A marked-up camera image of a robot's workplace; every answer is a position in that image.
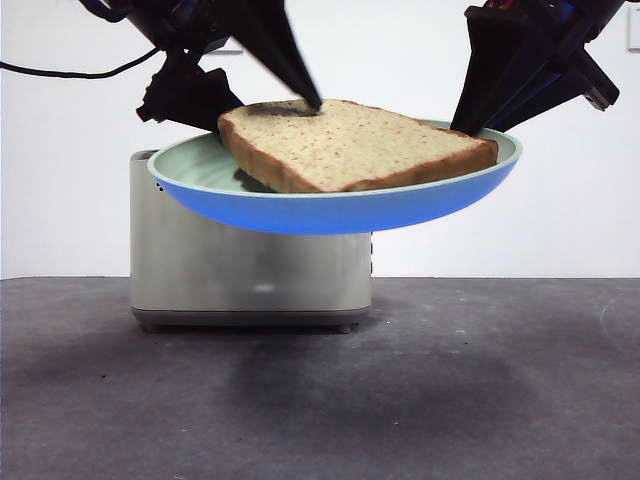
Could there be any cream and steel toaster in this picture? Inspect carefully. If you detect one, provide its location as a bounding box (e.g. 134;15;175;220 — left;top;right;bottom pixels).
129;148;376;334

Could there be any white wall switch plate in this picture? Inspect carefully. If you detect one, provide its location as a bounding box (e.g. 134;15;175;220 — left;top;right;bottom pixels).
626;7;640;52

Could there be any pale green round plate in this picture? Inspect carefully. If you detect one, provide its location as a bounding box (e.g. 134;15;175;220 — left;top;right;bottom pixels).
146;119;524;237

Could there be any white wall power socket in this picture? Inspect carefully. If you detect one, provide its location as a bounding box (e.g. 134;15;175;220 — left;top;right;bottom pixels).
202;41;245;56

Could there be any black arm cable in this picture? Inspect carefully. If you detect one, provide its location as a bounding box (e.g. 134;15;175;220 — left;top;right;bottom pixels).
0;47;161;80

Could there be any toasted bread slice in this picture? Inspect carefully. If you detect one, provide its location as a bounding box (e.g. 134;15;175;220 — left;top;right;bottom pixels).
217;98;501;194

